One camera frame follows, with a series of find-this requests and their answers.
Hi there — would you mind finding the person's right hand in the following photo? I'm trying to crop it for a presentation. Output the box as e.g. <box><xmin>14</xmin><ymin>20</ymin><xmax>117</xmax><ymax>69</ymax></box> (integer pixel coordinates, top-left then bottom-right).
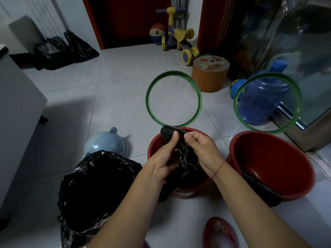
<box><xmin>177</xmin><ymin>131</ymin><xmax>225</xmax><ymax>178</ymax></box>

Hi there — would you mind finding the person's left hand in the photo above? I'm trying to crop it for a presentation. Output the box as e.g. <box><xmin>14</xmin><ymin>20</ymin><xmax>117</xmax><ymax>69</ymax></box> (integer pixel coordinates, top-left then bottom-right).
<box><xmin>143</xmin><ymin>131</ymin><xmax>182</xmax><ymax>182</ymax></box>

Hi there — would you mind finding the black plastic garbage bag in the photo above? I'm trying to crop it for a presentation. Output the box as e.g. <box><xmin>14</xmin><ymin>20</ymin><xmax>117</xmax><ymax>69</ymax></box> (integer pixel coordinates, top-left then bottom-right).
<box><xmin>158</xmin><ymin>125</ymin><xmax>210</xmax><ymax>202</ymax></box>

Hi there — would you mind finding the person's right forearm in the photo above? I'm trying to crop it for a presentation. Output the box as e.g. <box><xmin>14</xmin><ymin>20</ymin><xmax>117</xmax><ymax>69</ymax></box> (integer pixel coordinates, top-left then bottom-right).
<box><xmin>213</xmin><ymin>161</ymin><xmax>312</xmax><ymax>248</ymax></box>

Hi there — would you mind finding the person's left forearm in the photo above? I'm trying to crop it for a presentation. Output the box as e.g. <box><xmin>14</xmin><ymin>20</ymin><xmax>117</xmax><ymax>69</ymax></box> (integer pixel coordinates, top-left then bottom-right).
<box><xmin>87</xmin><ymin>165</ymin><xmax>166</xmax><ymax>248</ymax></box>

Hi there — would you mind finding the small red trash bin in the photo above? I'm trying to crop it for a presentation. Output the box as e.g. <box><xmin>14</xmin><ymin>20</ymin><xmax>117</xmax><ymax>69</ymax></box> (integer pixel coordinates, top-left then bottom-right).
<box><xmin>147</xmin><ymin>127</ymin><xmax>214</xmax><ymax>199</ymax></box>

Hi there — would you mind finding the blue animal-shaped bin lid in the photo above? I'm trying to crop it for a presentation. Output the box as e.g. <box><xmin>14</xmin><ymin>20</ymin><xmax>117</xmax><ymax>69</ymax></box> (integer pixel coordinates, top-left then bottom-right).
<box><xmin>82</xmin><ymin>127</ymin><xmax>128</xmax><ymax>160</ymax></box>

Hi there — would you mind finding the blue yellow toy ball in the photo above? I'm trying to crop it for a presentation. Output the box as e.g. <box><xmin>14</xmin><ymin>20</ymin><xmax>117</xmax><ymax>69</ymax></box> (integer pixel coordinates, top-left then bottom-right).
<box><xmin>229</xmin><ymin>79</ymin><xmax>248</xmax><ymax>100</ymax></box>

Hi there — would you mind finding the round orange stool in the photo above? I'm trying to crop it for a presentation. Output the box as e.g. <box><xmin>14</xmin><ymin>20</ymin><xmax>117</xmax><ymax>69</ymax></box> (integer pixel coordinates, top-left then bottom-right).
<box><xmin>191</xmin><ymin>55</ymin><xmax>230</xmax><ymax>93</ymax></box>

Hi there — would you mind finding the blue water jug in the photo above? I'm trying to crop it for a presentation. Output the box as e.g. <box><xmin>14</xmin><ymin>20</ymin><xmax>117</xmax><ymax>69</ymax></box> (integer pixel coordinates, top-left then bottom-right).
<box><xmin>237</xmin><ymin>59</ymin><xmax>291</xmax><ymax>126</ymax></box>

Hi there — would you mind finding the large red trash bin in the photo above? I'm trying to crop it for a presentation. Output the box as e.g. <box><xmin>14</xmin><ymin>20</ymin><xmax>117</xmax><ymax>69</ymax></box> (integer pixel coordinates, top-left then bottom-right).
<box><xmin>228</xmin><ymin>131</ymin><xmax>316</xmax><ymax>202</ymax></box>

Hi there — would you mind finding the black bag under bin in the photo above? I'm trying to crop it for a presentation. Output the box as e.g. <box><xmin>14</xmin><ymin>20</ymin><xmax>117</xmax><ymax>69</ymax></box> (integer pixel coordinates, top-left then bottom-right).
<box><xmin>242</xmin><ymin>173</ymin><xmax>283</xmax><ymax>207</ymax></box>

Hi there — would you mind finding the red slipper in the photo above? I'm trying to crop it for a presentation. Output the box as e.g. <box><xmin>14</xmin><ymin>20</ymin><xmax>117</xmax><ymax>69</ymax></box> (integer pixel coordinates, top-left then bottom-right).
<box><xmin>202</xmin><ymin>216</ymin><xmax>239</xmax><ymax>248</ymax></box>

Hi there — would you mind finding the bin lined with black bag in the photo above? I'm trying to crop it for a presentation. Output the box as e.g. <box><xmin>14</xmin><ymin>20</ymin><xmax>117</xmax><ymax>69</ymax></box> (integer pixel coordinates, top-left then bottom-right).
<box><xmin>57</xmin><ymin>150</ymin><xmax>143</xmax><ymax>248</ymax></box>

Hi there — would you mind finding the person's foot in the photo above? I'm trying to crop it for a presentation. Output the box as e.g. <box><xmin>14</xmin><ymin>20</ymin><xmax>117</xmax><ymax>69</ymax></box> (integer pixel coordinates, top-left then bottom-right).
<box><xmin>211</xmin><ymin>220</ymin><xmax>234</xmax><ymax>248</ymax></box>

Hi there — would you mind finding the yellow purple toddler scooter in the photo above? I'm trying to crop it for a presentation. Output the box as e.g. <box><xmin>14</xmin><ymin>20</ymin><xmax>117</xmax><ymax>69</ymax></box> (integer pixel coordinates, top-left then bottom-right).
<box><xmin>156</xmin><ymin>7</ymin><xmax>200</xmax><ymax>66</ymax></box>

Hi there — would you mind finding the red blue toy ball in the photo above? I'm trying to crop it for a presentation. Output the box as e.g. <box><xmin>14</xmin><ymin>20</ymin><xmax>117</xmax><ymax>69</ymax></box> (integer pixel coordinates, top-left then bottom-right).
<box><xmin>149</xmin><ymin>23</ymin><xmax>166</xmax><ymax>45</ymax></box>

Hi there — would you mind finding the dark red door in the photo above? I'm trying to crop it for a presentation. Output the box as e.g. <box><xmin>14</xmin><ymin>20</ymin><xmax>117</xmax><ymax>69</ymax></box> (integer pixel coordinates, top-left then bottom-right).
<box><xmin>82</xmin><ymin>0</ymin><xmax>173</xmax><ymax>50</ymax></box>

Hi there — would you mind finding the black filled garbage bag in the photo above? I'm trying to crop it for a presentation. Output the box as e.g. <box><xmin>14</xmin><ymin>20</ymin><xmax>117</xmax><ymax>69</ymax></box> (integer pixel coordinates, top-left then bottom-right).
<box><xmin>35</xmin><ymin>36</ymin><xmax>75</xmax><ymax>71</ymax></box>
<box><xmin>64</xmin><ymin>30</ymin><xmax>100</xmax><ymax>63</ymax></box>

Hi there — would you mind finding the glass sliding door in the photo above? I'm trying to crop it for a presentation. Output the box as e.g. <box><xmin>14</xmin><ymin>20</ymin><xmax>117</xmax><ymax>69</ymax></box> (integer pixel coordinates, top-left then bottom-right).
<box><xmin>218</xmin><ymin>0</ymin><xmax>331</xmax><ymax>153</ymax></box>

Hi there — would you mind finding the white cabinet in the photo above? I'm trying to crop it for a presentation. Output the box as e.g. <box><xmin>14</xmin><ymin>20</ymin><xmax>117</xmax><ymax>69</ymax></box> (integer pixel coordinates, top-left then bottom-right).
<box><xmin>0</xmin><ymin>44</ymin><xmax>49</xmax><ymax>231</ymax></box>

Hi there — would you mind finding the red string bracelet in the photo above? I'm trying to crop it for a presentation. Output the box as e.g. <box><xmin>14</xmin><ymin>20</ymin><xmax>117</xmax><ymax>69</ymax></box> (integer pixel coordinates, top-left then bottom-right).
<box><xmin>211</xmin><ymin>160</ymin><xmax>225</xmax><ymax>180</ymax></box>

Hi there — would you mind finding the green plastic bin ring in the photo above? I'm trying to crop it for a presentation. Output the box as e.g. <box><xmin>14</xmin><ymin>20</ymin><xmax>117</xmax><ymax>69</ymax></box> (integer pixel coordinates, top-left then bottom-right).
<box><xmin>145</xmin><ymin>71</ymin><xmax>203</xmax><ymax>127</ymax></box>
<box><xmin>233</xmin><ymin>72</ymin><xmax>303</xmax><ymax>134</ymax></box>

